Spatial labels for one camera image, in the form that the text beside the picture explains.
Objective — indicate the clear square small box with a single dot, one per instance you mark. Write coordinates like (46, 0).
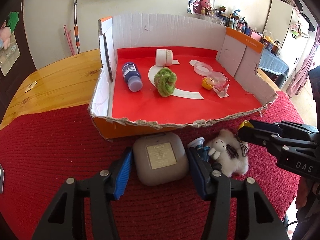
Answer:
(218, 80)

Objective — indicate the purple plastic bottle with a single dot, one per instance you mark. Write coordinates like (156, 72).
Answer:
(132, 77)

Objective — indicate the white fluffy plush toy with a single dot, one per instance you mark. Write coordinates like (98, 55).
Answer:
(231, 152)

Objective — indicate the white device with ring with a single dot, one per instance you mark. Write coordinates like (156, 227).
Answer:
(2, 174)

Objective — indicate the clear round container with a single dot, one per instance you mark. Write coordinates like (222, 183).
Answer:
(202, 68)

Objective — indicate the pink curtain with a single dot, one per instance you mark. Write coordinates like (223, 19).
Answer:
(301, 77)

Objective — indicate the small wooden tag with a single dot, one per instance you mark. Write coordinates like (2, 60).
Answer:
(31, 86)

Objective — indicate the dark covered side table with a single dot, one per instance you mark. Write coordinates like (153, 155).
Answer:
(273, 64)

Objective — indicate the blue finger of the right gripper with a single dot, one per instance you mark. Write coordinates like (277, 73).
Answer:
(260, 136)
(265, 126)

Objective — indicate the pink plush toys hanging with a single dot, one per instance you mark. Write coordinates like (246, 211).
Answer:
(5, 35)

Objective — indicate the pink plastic hanger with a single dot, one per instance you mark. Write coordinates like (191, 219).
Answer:
(67, 33)

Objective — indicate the small blue black figurine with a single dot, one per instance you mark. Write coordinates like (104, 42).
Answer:
(203, 150)

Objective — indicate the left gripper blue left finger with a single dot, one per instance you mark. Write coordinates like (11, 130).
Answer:
(121, 173)

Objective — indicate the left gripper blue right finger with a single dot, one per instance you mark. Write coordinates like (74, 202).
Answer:
(201, 174)

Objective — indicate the red knitted table cloth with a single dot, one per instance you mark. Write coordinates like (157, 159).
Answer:
(40, 151)

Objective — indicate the orange grey mop handle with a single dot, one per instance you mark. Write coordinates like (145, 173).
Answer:
(76, 30)

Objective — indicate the orange white cardboard box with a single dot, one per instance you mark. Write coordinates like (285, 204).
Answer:
(118, 112)

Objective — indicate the blonde girl figurine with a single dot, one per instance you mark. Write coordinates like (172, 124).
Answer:
(220, 93)

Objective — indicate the grey square case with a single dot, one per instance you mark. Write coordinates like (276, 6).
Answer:
(160, 159)

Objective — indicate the green plush on door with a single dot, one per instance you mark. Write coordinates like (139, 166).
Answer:
(12, 20)

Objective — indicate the white wardrobe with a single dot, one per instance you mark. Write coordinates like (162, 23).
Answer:
(287, 26)

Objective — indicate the dark brown door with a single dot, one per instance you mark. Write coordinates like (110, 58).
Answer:
(16, 60)

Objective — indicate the green fuzzy plush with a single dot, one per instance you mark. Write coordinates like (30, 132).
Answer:
(165, 81)

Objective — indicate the pink rabbit plush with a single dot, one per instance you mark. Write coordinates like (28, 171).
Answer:
(201, 7)

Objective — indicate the yellow bottle cap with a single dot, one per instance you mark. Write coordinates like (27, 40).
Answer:
(245, 123)

